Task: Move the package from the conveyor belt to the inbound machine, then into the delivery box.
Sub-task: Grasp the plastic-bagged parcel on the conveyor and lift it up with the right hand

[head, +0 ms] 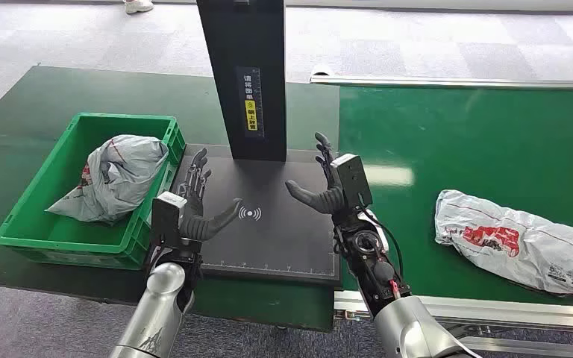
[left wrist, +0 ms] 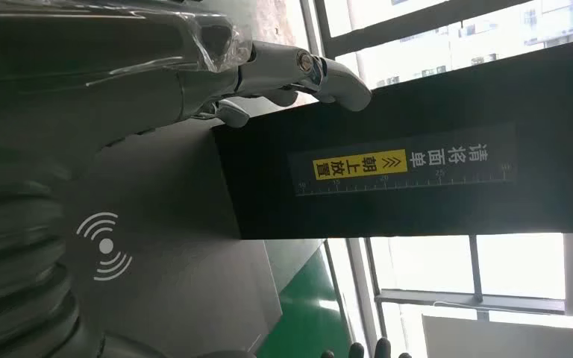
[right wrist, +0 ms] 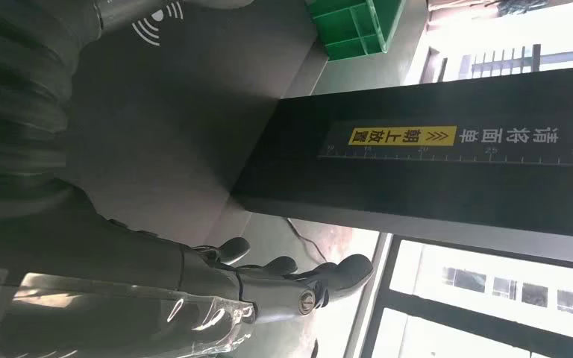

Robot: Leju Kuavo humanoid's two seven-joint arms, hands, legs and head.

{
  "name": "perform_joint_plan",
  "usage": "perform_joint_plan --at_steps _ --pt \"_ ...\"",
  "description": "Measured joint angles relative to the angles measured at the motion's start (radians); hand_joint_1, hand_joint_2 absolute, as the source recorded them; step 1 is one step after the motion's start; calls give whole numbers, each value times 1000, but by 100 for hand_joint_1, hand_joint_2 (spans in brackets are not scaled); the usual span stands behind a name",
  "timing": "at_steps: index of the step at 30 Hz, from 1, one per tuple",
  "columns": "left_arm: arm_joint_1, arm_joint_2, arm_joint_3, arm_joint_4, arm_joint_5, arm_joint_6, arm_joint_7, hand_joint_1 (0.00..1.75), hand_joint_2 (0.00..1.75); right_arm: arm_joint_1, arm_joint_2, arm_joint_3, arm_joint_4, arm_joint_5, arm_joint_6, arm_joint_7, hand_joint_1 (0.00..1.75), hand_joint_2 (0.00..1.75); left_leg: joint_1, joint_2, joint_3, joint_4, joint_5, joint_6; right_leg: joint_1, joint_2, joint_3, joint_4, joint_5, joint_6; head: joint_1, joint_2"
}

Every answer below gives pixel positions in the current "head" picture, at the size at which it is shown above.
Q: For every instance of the dark green table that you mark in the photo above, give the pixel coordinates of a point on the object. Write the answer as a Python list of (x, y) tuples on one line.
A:
[(94, 91)]

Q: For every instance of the green conveyor belt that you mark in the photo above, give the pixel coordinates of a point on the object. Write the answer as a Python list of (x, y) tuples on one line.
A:
[(464, 138)]

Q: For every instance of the grey crumpled mailer package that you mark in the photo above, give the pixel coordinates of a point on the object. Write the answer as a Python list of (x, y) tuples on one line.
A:
[(118, 178)]

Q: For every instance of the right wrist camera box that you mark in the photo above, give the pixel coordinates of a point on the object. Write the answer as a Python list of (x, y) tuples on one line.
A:
[(352, 180)]

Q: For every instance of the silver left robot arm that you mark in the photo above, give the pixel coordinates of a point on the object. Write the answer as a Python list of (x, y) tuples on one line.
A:
[(155, 306)]

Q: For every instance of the black scanner base plate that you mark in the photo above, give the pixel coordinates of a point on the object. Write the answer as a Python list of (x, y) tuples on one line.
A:
[(276, 242)]

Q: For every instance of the black scanner column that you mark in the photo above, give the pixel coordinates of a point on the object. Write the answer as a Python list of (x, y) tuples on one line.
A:
[(247, 39)]

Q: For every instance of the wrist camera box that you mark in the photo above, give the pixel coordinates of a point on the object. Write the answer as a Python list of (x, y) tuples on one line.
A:
[(352, 180), (165, 217)]

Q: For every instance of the grey mailer package red print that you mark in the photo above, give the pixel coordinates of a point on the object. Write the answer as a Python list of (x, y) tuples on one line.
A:
[(514, 242)]

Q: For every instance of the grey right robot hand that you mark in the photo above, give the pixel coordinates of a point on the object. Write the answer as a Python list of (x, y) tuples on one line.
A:
[(322, 200)]

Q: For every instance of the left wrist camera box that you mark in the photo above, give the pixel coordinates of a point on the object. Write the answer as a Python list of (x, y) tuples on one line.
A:
[(165, 217)]

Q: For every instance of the person's white shoe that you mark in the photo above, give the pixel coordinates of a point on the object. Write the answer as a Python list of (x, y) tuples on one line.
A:
[(139, 5)]

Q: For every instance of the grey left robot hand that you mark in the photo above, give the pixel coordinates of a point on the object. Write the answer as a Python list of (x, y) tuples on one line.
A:
[(195, 225)]

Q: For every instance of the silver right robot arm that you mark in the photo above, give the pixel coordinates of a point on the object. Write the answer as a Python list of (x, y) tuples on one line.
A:
[(390, 296)]

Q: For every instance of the yellow and black column label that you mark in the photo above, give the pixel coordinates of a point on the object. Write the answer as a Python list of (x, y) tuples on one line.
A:
[(251, 113)]

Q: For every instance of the green plastic crate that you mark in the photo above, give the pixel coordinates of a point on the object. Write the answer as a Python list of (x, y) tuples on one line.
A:
[(69, 237)]

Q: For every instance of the wide silver conveyor rail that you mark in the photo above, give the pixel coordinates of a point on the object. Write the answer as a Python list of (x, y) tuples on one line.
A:
[(514, 312)]

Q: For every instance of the thin silver conveyor rail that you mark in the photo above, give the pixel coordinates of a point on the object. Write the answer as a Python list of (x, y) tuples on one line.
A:
[(464, 82)]

